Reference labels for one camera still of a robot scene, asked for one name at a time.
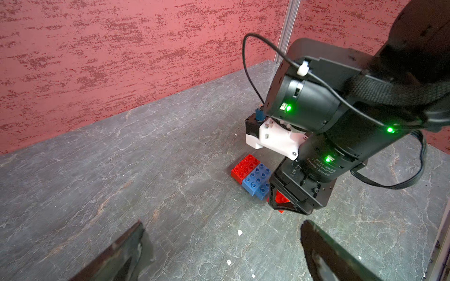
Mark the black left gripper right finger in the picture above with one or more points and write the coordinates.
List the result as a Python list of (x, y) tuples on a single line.
[(327, 260)]

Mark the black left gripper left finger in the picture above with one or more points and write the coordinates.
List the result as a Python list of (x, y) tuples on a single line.
[(123, 260)]

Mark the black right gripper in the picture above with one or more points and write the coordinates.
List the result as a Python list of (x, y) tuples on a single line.
[(308, 181)]

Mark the red lego brick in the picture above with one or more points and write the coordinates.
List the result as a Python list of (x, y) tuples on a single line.
[(279, 200), (244, 168)]

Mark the blue lego brick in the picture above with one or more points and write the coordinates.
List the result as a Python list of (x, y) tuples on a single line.
[(263, 191), (260, 175)]

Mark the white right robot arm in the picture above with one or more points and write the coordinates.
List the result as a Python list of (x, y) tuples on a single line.
[(352, 105)]

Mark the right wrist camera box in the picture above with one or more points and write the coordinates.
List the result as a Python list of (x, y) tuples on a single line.
[(269, 134)]

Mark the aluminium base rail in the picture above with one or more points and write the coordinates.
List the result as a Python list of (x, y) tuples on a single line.
[(438, 268)]

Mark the aluminium corner post right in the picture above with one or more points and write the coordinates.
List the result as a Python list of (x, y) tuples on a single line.
[(288, 25)]

